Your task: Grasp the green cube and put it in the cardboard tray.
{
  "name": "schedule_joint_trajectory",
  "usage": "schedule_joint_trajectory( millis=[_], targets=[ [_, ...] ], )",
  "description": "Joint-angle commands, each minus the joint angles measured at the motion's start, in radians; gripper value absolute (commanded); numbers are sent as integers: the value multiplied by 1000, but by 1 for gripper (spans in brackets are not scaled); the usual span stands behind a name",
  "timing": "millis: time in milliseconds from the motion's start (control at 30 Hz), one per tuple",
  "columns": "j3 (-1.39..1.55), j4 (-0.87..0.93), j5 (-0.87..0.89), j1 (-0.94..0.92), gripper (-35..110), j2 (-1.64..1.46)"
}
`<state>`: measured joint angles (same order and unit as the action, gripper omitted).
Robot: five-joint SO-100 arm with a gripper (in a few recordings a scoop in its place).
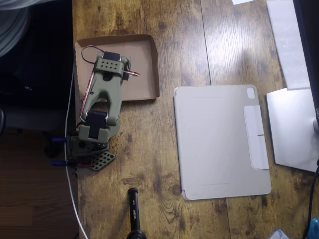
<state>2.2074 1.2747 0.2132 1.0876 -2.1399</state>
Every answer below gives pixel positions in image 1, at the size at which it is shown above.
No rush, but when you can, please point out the brown cardboard tray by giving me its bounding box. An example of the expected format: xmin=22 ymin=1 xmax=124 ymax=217
xmin=75 ymin=34 xmax=161 ymax=103

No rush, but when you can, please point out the black chair caster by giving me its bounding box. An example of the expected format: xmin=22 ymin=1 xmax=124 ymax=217
xmin=44 ymin=143 xmax=63 ymax=158

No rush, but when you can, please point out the beige tablet folio case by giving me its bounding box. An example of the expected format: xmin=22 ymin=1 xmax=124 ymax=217
xmin=173 ymin=84 xmax=272 ymax=201

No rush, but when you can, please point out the black cylindrical tool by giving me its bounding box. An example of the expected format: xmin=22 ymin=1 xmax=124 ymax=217
xmin=125 ymin=187 xmax=148 ymax=239

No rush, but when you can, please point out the silver monitor stand base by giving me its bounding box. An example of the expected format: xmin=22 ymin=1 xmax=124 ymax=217
xmin=266 ymin=87 xmax=319 ymax=173

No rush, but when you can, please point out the black computer monitor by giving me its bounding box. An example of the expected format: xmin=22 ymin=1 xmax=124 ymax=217
xmin=292 ymin=0 xmax=319 ymax=120

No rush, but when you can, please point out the white blue printed packet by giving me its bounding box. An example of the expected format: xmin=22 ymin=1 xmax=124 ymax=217
xmin=269 ymin=228 xmax=291 ymax=239

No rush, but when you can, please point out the blue round object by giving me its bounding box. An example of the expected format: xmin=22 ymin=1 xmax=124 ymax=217
xmin=308 ymin=217 xmax=319 ymax=239

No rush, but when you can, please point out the looped red white servo cable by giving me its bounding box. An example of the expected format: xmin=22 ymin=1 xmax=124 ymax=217
xmin=81 ymin=45 xmax=105 ymax=65

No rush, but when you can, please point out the blue handled table clamp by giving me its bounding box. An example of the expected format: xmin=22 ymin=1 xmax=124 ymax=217
xmin=50 ymin=159 xmax=93 ymax=168
xmin=51 ymin=136 xmax=73 ymax=144

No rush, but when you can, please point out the olive perforated robot base plate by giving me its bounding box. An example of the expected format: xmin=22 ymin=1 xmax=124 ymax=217
xmin=74 ymin=148 xmax=117 ymax=173

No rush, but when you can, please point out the white power cable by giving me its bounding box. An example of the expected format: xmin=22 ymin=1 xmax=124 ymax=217
xmin=64 ymin=66 xmax=89 ymax=239

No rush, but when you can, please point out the black monitor cable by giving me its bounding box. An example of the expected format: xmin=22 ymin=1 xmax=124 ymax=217
xmin=301 ymin=159 xmax=319 ymax=239

